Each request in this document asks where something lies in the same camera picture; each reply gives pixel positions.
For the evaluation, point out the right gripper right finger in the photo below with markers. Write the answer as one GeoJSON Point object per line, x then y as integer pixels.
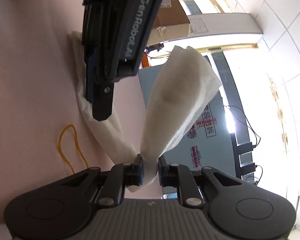
{"type": "Point", "coordinates": [234, 207]}

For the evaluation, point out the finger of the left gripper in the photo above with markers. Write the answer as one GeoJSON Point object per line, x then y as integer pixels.
{"type": "Point", "coordinates": [99, 90]}

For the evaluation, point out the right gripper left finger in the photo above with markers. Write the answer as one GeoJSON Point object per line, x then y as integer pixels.
{"type": "Point", "coordinates": [65, 207]}

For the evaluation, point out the white fabric shopping bag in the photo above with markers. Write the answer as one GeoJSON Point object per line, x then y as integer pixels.
{"type": "Point", "coordinates": [182, 89]}

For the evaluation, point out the yellow rubber band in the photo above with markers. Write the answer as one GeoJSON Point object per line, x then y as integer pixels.
{"type": "Point", "coordinates": [69, 149]}

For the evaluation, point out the far brown cardboard box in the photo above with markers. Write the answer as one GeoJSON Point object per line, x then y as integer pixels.
{"type": "Point", "coordinates": [171, 23]}

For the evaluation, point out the black power adapter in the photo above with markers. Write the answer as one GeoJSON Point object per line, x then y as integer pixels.
{"type": "Point", "coordinates": [245, 148]}

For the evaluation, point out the large blue foam board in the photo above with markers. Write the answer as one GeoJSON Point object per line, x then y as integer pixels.
{"type": "Point", "coordinates": [207, 142]}

